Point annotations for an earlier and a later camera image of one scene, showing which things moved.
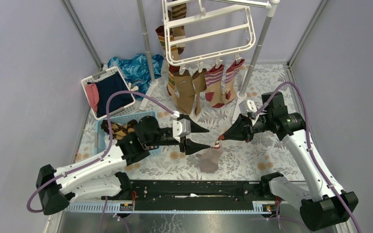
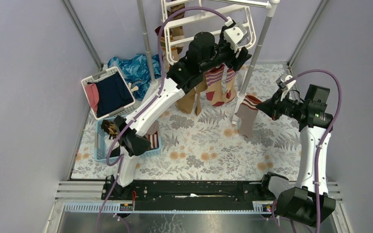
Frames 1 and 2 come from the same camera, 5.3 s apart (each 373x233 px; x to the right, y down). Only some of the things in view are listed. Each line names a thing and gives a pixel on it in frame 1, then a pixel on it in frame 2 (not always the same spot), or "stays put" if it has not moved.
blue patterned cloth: x=135 y=70 stays put
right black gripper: x=242 y=128 → x=266 y=106
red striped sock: x=231 y=71 stays put
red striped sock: x=213 y=92 stays put
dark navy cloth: x=106 y=86 stays put
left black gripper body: x=181 y=141 → x=239 y=58
